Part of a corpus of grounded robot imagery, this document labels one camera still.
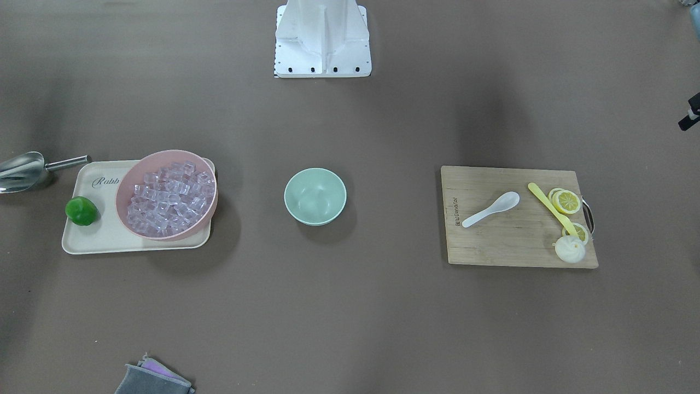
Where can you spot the green lime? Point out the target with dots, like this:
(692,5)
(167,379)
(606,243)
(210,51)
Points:
(81,211)

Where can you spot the white ceramic spoon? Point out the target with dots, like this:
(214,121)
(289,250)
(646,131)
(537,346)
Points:
(503,203)

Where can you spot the lemon slice under knife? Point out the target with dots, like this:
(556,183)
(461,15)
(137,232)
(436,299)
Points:
(582,232)

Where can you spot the cream rectangular tray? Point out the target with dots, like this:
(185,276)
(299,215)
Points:
(99,183)

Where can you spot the wooden cutting board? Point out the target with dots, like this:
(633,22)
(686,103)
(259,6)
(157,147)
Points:
(522,236)

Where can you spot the grey folded cloth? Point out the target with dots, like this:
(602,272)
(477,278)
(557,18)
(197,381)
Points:
(152,376)

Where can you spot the pink bowl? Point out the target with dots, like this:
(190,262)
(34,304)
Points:
(152,163)

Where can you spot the mint green bowl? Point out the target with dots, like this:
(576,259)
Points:
(315,196)

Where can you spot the steel ice scoop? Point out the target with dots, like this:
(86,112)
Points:
(31,171)

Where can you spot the pile of clear ice cubes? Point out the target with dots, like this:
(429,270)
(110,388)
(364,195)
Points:
(171,200)

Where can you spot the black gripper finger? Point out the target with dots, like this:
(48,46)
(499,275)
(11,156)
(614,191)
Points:
(692,117)

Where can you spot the yellow plastic knife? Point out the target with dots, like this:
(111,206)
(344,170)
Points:
(564,220)

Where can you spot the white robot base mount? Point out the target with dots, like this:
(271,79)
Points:
(322,39)

